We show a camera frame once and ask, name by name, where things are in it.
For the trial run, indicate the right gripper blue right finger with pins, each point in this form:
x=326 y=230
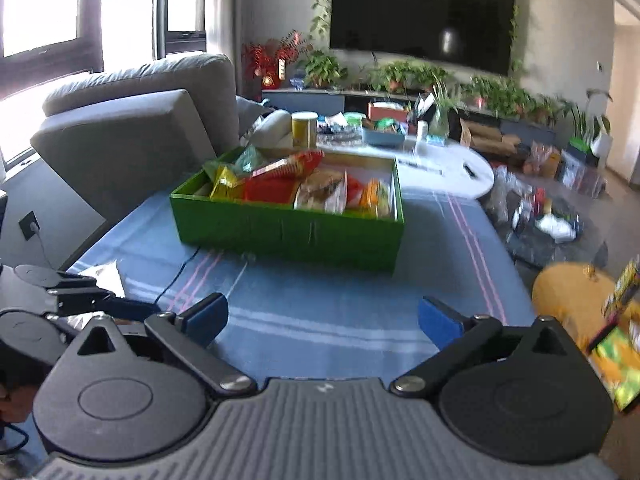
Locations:
x=459 y=339

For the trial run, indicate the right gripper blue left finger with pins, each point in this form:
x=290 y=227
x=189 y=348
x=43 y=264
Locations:
x=186 y=337

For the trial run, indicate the green cardboard box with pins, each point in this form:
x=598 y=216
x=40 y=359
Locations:
x=348 y=239

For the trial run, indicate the red white triangular snack packet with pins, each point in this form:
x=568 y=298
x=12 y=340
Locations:
x=227 y=184

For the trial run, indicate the orange striped snack packet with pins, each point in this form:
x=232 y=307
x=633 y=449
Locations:
x=295 y=166

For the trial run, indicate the tan bread package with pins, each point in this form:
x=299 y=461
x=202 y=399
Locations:
x=324 y=190

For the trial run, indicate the red yellow snack bag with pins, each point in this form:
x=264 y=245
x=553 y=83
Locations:
x=371 y=198

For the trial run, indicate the green chip bag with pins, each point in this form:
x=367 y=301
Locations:
x=250 y=160

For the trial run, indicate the person's left hand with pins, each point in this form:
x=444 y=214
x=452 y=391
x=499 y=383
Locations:
x=16 y=404

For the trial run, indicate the blue striped tablecloth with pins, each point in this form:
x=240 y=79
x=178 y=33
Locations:
x=322 y=343

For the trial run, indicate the yellow round stool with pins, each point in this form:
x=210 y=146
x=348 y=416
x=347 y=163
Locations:
x=575 y=293

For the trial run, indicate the dark marble side table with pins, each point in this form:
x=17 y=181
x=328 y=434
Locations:
x=539 y=227

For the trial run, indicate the smartphone with lit screen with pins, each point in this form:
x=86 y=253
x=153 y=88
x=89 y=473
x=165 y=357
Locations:
x=614 y=354

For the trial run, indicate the white round coffee table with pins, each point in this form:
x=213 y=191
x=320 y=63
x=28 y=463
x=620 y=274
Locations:
x=442 y=169

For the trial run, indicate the black yellow drink can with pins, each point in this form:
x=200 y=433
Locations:
x=624 y=290

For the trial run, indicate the open cardboard box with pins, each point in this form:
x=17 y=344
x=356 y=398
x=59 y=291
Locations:
x=487 y=140

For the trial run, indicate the glass vase with plant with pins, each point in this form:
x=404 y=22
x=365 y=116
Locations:
x=447 y=97

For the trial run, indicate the light blue tray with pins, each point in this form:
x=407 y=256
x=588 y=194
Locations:
x=383 y=139

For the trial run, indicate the grey sofa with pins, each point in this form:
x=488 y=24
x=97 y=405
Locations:
x=118 y=138

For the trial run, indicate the yellow lidded can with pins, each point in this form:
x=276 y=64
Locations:
x=304 y=129

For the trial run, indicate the tall plant in white pot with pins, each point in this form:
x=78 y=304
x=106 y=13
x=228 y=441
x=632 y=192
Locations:
x=586 y=127

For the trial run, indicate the red flower arrangement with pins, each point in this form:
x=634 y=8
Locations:
x=269 y=61

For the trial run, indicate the potted green plant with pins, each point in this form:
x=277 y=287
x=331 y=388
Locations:
x=323 y=70

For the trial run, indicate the wall power socket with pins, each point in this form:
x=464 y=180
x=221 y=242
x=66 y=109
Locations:
x=29 y=225

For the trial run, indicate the black wall television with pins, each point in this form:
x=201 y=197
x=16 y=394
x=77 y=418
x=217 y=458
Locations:
x=422 y=10

